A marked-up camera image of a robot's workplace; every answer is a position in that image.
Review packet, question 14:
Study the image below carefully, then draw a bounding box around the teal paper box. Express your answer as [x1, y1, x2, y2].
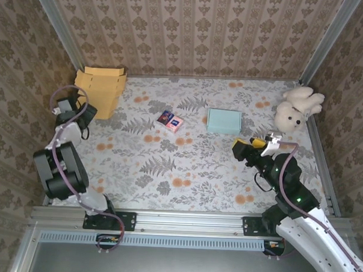
[206, 108, 243, 136]

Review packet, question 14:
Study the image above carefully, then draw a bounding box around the yellow paper box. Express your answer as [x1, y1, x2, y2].
[72, 65, 128, 122]

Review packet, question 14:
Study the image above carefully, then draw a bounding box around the white plush dog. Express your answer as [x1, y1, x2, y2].
[273, 85, 326, 135]

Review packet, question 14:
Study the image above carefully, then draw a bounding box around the black right controller board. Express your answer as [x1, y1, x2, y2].
[262, 239, 286, 257]

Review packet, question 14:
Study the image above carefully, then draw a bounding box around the black controller board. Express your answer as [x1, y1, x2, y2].
[262, 239, 286, 257]
[95, 233, 121, 250]

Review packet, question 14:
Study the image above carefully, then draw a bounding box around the floral table mat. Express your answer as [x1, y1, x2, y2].
[51, 70, 337, 218]

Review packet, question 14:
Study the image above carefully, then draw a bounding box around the pink tissue pack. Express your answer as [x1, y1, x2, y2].
[166, 116, 184, 134]

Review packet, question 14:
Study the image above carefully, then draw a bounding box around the dark blue tissue pack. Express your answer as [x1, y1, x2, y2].
[157, 110, 175, 126]

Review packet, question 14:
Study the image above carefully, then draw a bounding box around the black left controller board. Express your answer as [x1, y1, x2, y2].
[95, 233, 121, 250]

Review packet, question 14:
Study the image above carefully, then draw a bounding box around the grey metal sheet panel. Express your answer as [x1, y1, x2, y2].
[30, 240, 350, 272]

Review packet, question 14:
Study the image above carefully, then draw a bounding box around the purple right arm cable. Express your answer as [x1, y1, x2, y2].
[264, 141, 363, 272]

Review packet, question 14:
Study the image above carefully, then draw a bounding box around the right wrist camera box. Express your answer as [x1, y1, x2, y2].
[260, 131, 284, 158]

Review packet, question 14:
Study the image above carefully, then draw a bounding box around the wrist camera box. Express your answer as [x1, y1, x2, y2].
[51, 99, 73, 116]
[260, 131, 284, 158]

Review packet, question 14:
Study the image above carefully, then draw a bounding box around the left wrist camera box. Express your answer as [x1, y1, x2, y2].
[51, 99, 73, 116]

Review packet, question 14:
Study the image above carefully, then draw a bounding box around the aluminium right side rail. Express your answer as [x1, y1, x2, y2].
[301, 114, 346, 218]

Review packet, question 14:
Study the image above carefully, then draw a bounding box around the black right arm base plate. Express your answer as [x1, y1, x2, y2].
[241, 216, 287, 239]

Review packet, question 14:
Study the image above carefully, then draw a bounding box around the aluminium back rail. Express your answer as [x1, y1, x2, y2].
[126, 72, 303, 86]

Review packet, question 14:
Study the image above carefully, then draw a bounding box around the aluminium mounting rail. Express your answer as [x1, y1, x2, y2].
[29, 204, 355, 243]

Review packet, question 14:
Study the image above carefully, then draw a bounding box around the aluminium left frame post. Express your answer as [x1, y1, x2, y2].
[26, 0, 86, 74]

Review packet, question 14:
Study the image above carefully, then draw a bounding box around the aluminium frame post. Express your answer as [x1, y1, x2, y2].
[299, 0, 362, 87]
[26, 0, 86, 74]

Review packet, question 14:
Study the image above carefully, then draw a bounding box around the slotted grey cable duct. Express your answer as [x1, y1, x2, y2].
[40, 229, 268, 252]

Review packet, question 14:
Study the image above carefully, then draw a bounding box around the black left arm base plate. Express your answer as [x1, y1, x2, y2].
[82, 209, 137, 232]

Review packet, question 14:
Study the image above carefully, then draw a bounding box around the aluminium right frame post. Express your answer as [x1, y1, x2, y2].
[299, 0, 362, 87]

